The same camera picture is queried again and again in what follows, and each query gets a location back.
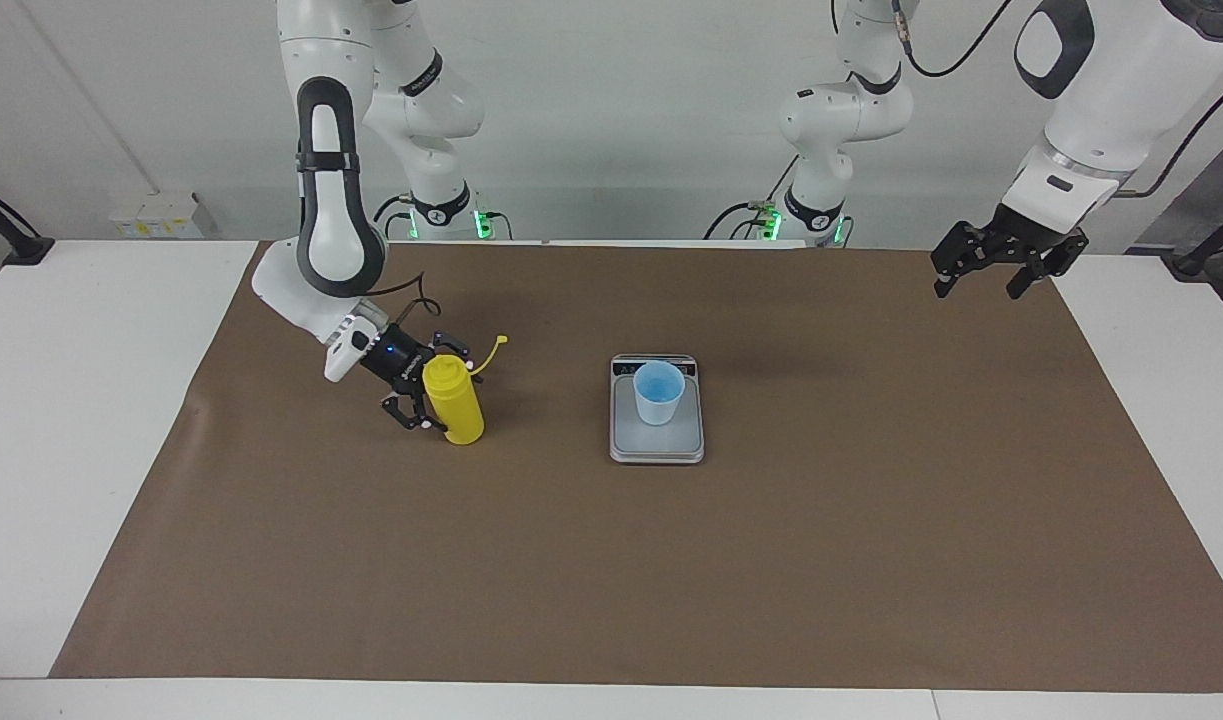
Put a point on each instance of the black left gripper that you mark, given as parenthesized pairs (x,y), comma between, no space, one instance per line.
(1023,235)

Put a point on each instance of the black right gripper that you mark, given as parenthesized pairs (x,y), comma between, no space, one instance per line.
(396,360)

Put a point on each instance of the yellow squeeze bottle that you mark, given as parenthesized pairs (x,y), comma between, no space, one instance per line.
(458,410)

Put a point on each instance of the light blue plastic cup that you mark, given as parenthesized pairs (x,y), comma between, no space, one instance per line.
(659,405)

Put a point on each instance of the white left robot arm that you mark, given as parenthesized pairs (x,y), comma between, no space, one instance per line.
(1111,90)

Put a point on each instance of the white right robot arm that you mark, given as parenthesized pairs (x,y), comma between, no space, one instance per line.
(336,230)

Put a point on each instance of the silver digital kitchen scale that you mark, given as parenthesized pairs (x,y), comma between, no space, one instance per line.
(631,440)

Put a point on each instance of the black clamp stand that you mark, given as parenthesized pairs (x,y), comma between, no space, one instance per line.
(1196,262)
(21,248)

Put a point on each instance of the brown paper table mat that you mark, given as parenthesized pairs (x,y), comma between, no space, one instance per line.
(571,560)

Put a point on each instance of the white wall socket box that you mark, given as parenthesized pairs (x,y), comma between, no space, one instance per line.
(156,215)

